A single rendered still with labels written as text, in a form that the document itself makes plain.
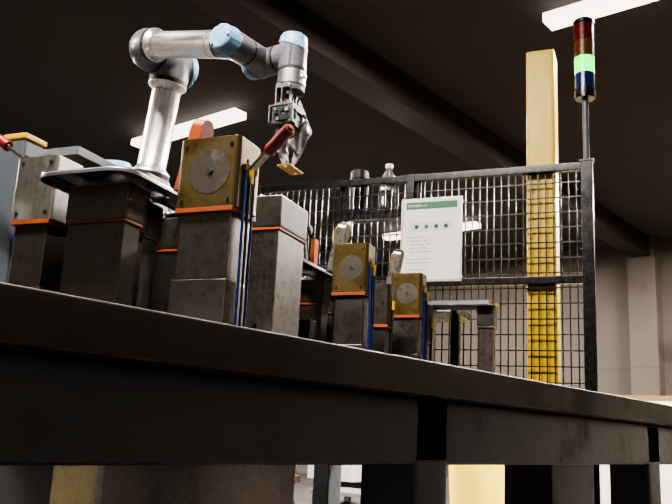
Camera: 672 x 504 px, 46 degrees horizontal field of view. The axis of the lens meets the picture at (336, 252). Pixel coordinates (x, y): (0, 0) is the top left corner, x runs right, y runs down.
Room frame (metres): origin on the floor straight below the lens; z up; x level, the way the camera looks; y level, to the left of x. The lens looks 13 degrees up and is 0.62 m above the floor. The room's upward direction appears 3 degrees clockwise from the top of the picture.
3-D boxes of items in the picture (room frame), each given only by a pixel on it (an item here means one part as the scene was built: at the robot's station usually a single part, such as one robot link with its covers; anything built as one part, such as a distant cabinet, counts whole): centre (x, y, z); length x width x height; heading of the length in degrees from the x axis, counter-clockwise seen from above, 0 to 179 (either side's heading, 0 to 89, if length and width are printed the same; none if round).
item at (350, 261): (1.82, -0.06, 0.87); 0.12 x 0.07 x 0.35; 68
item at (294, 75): (1.94, 0.14, 1.51); 0.08 x 0.08 x 0.05
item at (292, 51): (1.94, 0.14, 1.59); 0.09 x 0.08 x 0.11; 54
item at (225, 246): (1.21, 0.18, 0.88); 0.14 x 0.09 x 0.36; 68
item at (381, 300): (2.02, -0.13, 0.84); 0.10 x 0.05 x 0.29; 68
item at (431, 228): (2.74, -0.34, 1.30); 0.23 x 0.02 x 0.31; 68
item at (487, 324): (2.26, -0.45, 0.84); 0.05 x 0.05 x 0.29; 68
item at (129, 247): (1.25, 0.38, 0.84); 0.12 x 0.05 x 0.29; 68
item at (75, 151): (1.75, 0.54, 1.16); 0.37 x 0.14 x 0.02; 158
